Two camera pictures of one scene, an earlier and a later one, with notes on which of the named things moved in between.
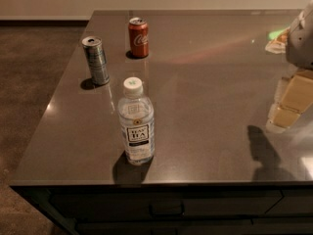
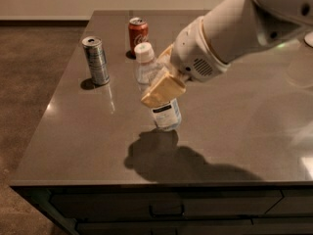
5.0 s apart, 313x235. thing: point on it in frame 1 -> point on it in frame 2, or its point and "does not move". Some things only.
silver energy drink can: [96, 54] does not move
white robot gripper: [301, 41] -> [192, 54]
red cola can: [138, 36] does not move
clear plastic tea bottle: [136, 114] -> [148, 70]
